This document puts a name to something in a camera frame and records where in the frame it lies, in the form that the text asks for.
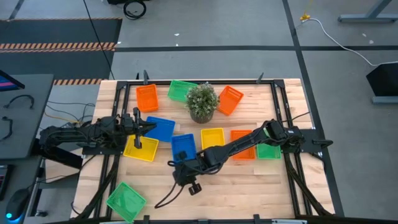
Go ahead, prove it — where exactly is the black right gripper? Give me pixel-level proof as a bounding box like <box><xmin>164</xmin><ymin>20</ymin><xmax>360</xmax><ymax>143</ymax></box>
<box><xmin>167</xmin><ymin>151</ymin><xmax>205</xmax><ymax>196</ymax></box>

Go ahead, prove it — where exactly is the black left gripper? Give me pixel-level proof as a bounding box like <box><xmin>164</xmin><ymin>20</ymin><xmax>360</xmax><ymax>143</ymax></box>
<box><xmin>121</xmin><ymin>107</ymin><xmax>157</xmax><ymax>149</ymax></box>

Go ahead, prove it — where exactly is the blue plastic basket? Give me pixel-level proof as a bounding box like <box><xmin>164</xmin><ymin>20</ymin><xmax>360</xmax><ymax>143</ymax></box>
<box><xmin>144</xmin><ymin>116</ymin><xmax>177</xmax><ymax>143</ymax></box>
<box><xmin>170</xmin><ymin>133</ymin><xmax>198</xmax><ymax>163</ymax></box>

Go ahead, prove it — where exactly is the yellow plastic basket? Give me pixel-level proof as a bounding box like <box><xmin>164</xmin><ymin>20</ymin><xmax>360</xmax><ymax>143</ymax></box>
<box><xmin>200</xmin><ymin>127</ymin><xmax>226</xmax><ymax>151</ymax></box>
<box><xmin>123</xmin><ymin>134</ymin><xmax>160</xmax><ymax>162</ymax></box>

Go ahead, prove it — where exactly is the orange plastic basket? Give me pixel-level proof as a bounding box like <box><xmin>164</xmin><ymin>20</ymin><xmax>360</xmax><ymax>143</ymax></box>
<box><xmin>229</xmin><ymin>129</ymin><xmax>256</xmax><ymax>161</ymax></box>
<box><xmin>216</xmin><ymin>85</ymin><xmax>245</xmax><ymax>116</ymax></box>
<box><xmin>136</xmin><ymin>83</ymin><xmax>159</xmax><ymax>113</ymax></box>

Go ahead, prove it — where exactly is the green plastic basket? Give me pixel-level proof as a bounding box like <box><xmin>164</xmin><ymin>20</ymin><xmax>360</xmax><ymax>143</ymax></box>
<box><xmin>105</xmin><ymin>181</ymin><xmax>147</xmax><ymax>223</ymax></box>
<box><xmin>167</xmin><ymin>79</ymin><xmax>198</xmax><ymax>103</ymax></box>
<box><xmin>256</xmin><ymin>127</ymin><xmax>282</xmax><ymax>161</ymax></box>

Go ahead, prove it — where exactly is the ribbed dark plant pot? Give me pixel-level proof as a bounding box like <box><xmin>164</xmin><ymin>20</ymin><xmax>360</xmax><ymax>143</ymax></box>
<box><xmin>189</xmin><ymin>110</ymin><xmax>215</xmax><ymax>124</ymax></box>

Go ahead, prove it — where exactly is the green artificial plant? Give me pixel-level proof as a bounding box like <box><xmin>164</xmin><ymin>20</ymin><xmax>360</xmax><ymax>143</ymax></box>
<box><xmin>185</xmin><ymin>82</ymin><xmax>221</xmax><ymax>118</ymax></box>

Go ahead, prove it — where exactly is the black diagonal beam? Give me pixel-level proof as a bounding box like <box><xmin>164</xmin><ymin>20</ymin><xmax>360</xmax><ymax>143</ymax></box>
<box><xmin>30</xmin><ymin>138</ymin><xmax>84</xmax><ymax>169</ymax></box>

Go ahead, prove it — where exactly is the grey side desk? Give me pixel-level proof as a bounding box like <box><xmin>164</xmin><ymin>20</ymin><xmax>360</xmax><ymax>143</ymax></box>
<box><xmin>0</xmin><ymin>73</ymin><xmax>54</xmax><ymax>224</ymax></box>

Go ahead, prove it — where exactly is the black hazard-striped floor mat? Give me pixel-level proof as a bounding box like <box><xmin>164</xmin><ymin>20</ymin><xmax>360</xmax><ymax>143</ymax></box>
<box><xmin>0</xmin><ymin>17</ymin><xmax>123</xmax><ymax>85</ymax></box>

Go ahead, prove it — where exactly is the computer monitor with lit screen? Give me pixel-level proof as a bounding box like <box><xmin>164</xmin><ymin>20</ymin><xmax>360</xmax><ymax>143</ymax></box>
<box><xmin>0</xmin><ymin>70</ymin><xmax>25</xmax><ymax>93</ymax></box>

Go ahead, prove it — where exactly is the black computer mouse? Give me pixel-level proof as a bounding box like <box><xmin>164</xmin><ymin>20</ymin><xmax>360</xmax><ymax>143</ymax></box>
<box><xmin>5</xmin><ymin>188</ymin><xmax>30</xmax><ymax>222</ymax></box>

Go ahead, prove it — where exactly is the black keyboard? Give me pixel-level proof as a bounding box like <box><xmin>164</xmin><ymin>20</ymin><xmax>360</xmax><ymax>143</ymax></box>
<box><xmin>0</xmin><ymin>164</ymin><xmax>15</xmax><ymax>202</ymax></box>

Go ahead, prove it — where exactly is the grey table foot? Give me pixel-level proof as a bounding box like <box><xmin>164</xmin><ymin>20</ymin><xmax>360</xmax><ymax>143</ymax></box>
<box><xmin>371</xmin><ymin>95</ymin><xmax>398</xmax><ymax>105</ymax></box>

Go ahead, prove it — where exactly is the black panel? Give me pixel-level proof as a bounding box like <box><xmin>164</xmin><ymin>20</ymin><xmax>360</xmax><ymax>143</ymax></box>
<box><xmin>366</xmin><ymin>62</ymin><xmax>398</xmax><ymax>97</ymax></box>

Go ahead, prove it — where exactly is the grey table leg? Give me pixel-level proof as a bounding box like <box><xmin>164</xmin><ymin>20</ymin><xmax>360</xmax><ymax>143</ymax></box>
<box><xmin>338</xmin><ymin>0</ymin><xmax>398</xmax><ymax>23</ymax></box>

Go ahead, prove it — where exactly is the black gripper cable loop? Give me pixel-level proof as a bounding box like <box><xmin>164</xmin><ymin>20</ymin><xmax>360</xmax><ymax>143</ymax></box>
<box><xmin>154</xmin><ymin>182</ymin><xmax>185</xmax><ymax>208</ymax></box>

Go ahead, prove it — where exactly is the thin black floor cable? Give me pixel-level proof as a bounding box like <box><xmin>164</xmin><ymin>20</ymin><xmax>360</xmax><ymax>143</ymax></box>
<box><xmin>46</xmin><ymin>100</ymin><xmax>96</xmax><ymax>109</ymax></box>

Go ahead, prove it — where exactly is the thin yellow floor cable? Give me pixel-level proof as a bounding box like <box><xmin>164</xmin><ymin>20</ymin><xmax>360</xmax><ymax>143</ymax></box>
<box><xmin>43</xmin><ymin>111</ymin><xmax>79</xmax><ymax>124</ymax></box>

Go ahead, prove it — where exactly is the long black cable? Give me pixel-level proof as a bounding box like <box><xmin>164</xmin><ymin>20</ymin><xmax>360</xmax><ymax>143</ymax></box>
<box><xmin>82</xmin><ymin>0</ymin><xmax>116</xmax><ymax>80</ymax></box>

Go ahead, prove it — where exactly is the coiled black cable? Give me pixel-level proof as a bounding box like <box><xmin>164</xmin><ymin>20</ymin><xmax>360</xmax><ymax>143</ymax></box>
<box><xmin>123</xmin><ymin>0</ymin><xmax>147</xmax><ymax>21</ymax></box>

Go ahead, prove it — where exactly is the curved black desk cable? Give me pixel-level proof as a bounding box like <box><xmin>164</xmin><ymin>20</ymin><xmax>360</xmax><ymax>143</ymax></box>
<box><xmin>1</xmin><ymin>116</ymin><xmax>14</xmax><ymax>141</ymax></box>
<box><xmin>3</xmin><ymin>94</ymin><xmax>35</xmax><ymax>110</ymax></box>

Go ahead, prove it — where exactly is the white floor cable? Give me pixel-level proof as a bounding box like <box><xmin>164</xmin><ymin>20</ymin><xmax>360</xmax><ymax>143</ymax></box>
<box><xmin>303</xmin><ymin>17</ymin><xmax>398</xmax><ymax>67</ymax></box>

